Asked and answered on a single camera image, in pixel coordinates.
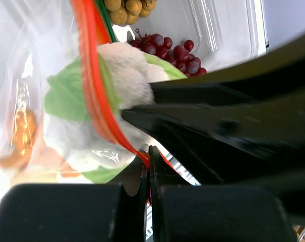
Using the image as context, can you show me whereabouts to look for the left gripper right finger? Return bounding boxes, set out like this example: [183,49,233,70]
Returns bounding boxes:
[149,146,297,241]

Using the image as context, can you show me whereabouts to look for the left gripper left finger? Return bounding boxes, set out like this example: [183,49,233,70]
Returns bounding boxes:
[0,157,149,241]

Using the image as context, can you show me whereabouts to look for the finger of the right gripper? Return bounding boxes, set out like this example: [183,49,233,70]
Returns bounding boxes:
[151,34,305,106]
[122,102,305,214]

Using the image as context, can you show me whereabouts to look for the orange yellow pepper cluster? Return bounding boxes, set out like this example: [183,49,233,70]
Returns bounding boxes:
[0,108,81,177]

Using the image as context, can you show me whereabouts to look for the white cauliflower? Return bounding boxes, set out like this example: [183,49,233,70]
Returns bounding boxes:
[44,42,185,184]

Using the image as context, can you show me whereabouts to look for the clear zip top bag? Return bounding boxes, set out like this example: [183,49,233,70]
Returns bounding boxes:
[0,1,150,187]

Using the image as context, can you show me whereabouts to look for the clear plastic food bin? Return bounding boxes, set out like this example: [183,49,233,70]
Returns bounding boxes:
[112,0,266,73]

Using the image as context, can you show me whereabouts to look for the red grape bunch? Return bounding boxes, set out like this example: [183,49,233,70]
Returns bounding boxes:
[128,28,207,77]

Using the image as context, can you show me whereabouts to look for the brown longan cluster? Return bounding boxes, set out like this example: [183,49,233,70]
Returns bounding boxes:
[103,0,157,26]

